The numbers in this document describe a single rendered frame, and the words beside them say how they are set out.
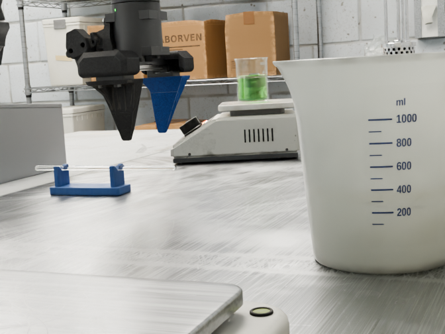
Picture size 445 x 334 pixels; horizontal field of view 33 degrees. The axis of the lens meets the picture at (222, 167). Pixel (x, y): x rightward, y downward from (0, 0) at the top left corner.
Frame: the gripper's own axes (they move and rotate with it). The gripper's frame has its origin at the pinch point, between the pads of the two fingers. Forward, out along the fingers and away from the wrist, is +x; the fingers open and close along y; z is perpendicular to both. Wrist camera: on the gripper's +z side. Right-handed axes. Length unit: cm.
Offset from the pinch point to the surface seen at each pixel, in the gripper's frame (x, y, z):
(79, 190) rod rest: 9.7, 1.6, 8.9
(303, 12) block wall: -29, -274, 55
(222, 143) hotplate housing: 7.2, -27.1, 1.1
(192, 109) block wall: 14, -276, 117
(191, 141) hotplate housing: 6.7, -25.6, 5.7
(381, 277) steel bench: 10.9, 30.0, -33.1
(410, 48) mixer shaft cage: -6, -68, -22
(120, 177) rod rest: 8.4, -0.3, 4.1
